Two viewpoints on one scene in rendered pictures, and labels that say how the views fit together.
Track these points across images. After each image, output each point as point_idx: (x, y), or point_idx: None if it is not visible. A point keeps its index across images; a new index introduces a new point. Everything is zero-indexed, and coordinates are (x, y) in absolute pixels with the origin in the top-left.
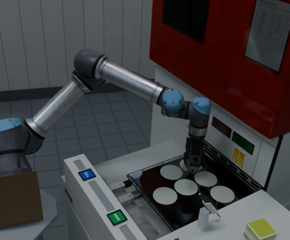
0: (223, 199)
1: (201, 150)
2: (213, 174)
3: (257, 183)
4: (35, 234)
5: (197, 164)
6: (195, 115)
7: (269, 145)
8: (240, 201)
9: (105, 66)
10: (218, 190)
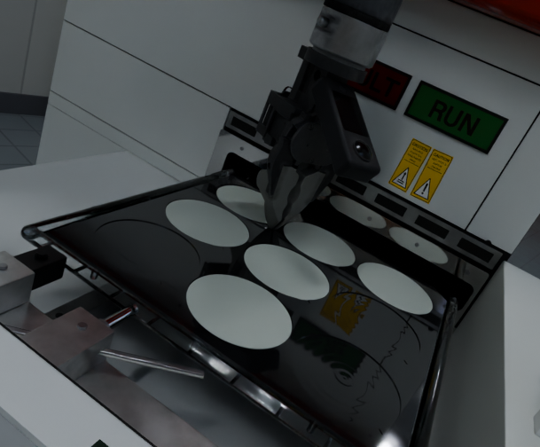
0: (412, 304)
1: (364, 122)
2: (328, 231)
3: (487, 245)
4: None
5: (373, 167)
6: None
7: None
8: (512, 301)
9: None
10: (378, 277)
